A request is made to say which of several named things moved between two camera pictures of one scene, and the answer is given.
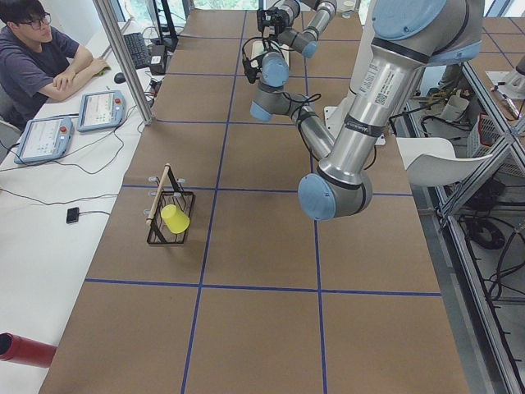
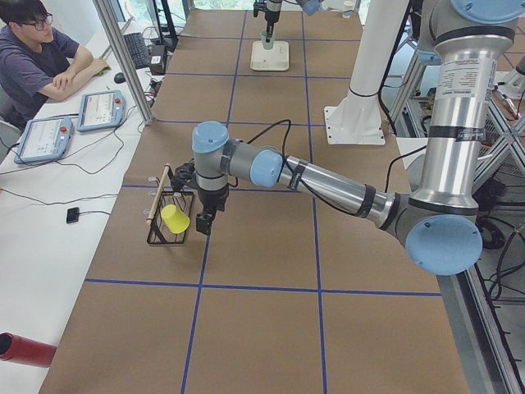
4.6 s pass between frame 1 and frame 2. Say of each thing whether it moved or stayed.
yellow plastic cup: stayed
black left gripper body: moved
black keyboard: stayed
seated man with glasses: stayed
